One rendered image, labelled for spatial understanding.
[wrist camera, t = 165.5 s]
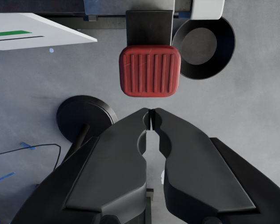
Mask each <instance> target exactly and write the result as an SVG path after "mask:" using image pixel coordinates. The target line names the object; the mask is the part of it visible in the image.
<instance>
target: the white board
mask: <svg viewBox="0 0 280 224"><path fill-rule="evenodd" d="M89 42H97V39H95V38H93V37H90V36H87V35H85V34H83V33H80V32H78V31H75V30H73V29H70V28H68V27H65V26H63V25H61V24H58V23H56V22H53V21H51V20H48V19H45V18H43V17H41V16H38V15H36V14H33V13H0V50H11V49H21V48H35V47H45V46H55V45H65V44H79V43H89Z"/></svg>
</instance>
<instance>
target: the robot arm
mask: <svg viewBox="0 0 280 224"><path fill-rule="evenodd" d="M151 122H152V130H153V131H155V132H156V133H157V134H158V135H159V137H160V142H159V151H160V152H161V153H162V154H163V155H164V157H165V158H166V161H165V170H164V187H163V188H164V197H165V203H166V208H167V210H168V211H169V212H170V213H171V214H172V215H174V216H176V217H178V218H179V219H181V220H183V221H184V222H186V223H187V224H280V187H279V186H277V185H276V184H275V183H274V182H273V181H272V180H270V179H269V178H268V177H267V176H266V175H264V174H263V173H262V172H261V171H259V170H258V169H257V168H255V167H254V166H253V165H252V164H250V163H249V162H248V161H247V160H245V159H244V158H243V157H241V156H240V155H239V154H237V153H236V152H235V151H233V150H232V149H231V148H229V147H228V146H227V145H226V144H224V143H223V142H222V141H221V140H219V139H218V138H217V137H209V136H208V135H207V134H205V133H204V132H203V131H201V130H200V129H199V128H197V127H196V126H195V125H193V124H191V123H189V122H188V121H186V120H184V119H182V118H180V117H178V116H176V115H174V114H172V113H170V112H168V111H166V110H164V109H162V108H155V109H148V108H142V109H140V110H138V111H136V112H134V113H132V114H131V115H129V116H127V117H125V118H123V119H121V120H119V121H117V122H116V123H115V124H113V125H112V126H110V127H109V128H108V129H106V130H105V131H104V132H103V133H101V134H100V135H99V136H98V137H97V136H93V137H91V138H90V139H89V140H88V141H87V142H86V143H84V144H83V145H82V146H81V147H80V148H79V149H77V150H76V151H75V152H74V153H73V154H72V155H71V156H69V157H68V158H67V159H66V160H65V161H64V162H63V163H62V164H61V165H59V166H58V167H57V168H56V169H55V170H54V171H53V172H51V173H50V174H49V175H48V176H47V177H46V178H45V179H44V180H43V181H42V182H41V183H40V184H39V185H38V187H37V188H36V189H35V190H34V191H33V192H32V193H31V195H30V196H29V197H28V199H27V200H26V201H25V202H24V204H23V205H22V206H21V208H20V209H19V211H18V212H17V214H16V215H15V217H14V218H13V220H12V221H11V223H10V224H125V223H126V222H128V221H129V220H131V219H133V218H134V217H136V216H138V215H139V214H141V213H142V212H143V211H144V210H145V207H146V182H147V162H146V160H145V159H144V157H143V156H142V155H143V154H144V153H145V151H146V133H147V132H148V130H150V128H151Z"/></svg>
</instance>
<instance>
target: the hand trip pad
mask: <svg viewBox="0 0 280 224"><path fill-rule="evenodd" d="M180 65H181V57H180V54H179V52H178V50H177V49H176V48H174V47H173V46H170V45H131V46H127V47H126V48H124V49H123V50H122V52H121V53H120V56H119V73H120V86H121V90H122V91H123V92H124V94H126V95H127V96H130V97H169V96H171V95H173V94H174V93H175V92H176V91H177V88H178V85H179V77H180Z"/></svg>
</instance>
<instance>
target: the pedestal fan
mask: <svg viewBox="0 0 280 224"><path fill-rule="evenodd" d="M117 121H118V119H117V117H116V114H115V113H114V111H113V110H112V108H111V107H110V106H109V105H108V104H106V103H105V102H104V101H102V100H100V99H98V98H96V97H92V96H85V95H80V96H73V97H70V98H68V99H67V100H65V101H64V102H63V103H62V104H61V105H60V106H59V108H58V110H57V113H56V122H57V126H58V128H59V130H60V132H61V133H62V134H63V135H64V137H65V138H66V139H67V140H69V141H70V142H71V143H72V145H71V147H70V149H69V150H68V152H67V154H66V156H65V157H64V159H63V161H62V163H63V162H64V161H65V160H66V159H67V158H68V157H69V156H71V155H72V154H73V153H74V152H75V151H76V150H77V149H79V148H80V147H81V146H82V145H83V144H84V143H86V142H87V141H88V140H89V139H90V138H91V137H93V136H97V137H98V136H99V135H100V134H101V133H103V132H104V131H105V130H106V129H108V128H109V127H110V126H112V125H113V124H115V123H116V122H117ZM42 145H56V146H58V147H59V148H60V151H61V147H60V146H59V145H57V144H42ZM42 145H37V146H42ZM37 146H31V147H26V148H32V147H37ZM26 148H20V149H17V150H21V149H26ZM17 150H13V151H17ZM13 151H9V152H13ZM60 151H59V155H58V159H57V162H56V165H55V167H54V169H53V171H54V170H55V168H56V166H57V163H58V160H59V157H60ZM4 153H8V152H4ZM4 153H0V154H4Z"/></svg>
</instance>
